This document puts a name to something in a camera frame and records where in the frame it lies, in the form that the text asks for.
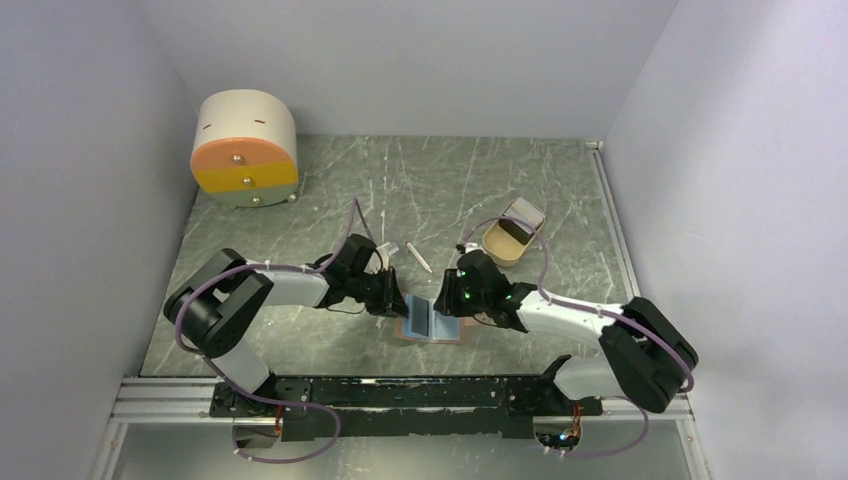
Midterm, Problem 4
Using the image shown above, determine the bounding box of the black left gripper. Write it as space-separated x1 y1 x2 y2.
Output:
348 266 412 321

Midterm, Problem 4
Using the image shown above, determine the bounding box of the pink leather card holder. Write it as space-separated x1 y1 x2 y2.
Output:
395 295 466 344

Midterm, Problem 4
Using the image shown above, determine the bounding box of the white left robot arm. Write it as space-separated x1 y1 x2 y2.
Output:
162 234 409 416

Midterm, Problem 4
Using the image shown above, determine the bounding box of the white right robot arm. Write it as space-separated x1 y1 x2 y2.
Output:
433 250 698 414

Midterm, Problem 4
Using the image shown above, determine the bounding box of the white pen with red cap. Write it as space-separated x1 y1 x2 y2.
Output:
405 241 433 274

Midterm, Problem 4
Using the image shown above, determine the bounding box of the beige oval tray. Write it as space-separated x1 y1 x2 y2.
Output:
482 197 546 267

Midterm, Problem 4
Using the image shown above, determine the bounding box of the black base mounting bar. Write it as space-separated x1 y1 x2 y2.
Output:
208 375 602 442

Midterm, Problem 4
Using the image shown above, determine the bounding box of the round beige drawer box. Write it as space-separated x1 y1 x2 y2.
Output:
190 89 300 208

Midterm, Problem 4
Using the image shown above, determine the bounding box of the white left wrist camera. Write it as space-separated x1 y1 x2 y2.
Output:
376 242 399 270

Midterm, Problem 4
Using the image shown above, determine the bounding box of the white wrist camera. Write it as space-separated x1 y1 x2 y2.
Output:
455 242 484 257
376 242 399 270

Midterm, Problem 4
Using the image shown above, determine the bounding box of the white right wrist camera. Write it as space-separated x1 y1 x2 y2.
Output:
455 242 484 257

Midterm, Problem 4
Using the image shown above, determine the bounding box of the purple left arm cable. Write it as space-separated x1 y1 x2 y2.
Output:
173 196 379 405

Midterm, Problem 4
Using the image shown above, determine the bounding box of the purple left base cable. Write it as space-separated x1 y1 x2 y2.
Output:
231 397 342 465

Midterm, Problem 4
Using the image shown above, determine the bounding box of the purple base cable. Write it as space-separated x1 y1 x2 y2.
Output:
543 404 651 460
231 397 342 465

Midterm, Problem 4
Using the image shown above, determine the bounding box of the aluminium frame rail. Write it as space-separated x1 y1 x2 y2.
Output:
586 140 694 422

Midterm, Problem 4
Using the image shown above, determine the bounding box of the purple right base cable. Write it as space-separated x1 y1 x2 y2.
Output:
543 404 651 460

